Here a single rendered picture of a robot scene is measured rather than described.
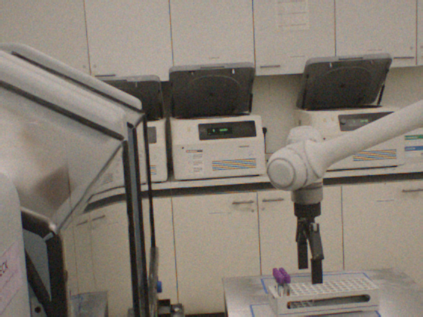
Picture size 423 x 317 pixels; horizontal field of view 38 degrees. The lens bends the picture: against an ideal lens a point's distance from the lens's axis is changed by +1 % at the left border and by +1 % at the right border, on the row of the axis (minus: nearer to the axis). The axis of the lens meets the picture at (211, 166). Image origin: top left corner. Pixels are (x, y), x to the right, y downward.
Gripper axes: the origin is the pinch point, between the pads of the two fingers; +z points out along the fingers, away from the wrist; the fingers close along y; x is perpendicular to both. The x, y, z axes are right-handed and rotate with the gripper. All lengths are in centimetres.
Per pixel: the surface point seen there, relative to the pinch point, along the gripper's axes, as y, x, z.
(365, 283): 0.7, -16.3, 5.0
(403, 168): 183, -112, 3
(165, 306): 13.7, 41.1, 10.8
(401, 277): 19.2, -35.4, 10.9
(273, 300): -2.7, 11.4, 6.3
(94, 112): -67, 52, -52
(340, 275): 25.7, -17.5, 10.9
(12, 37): 227, 114, -88
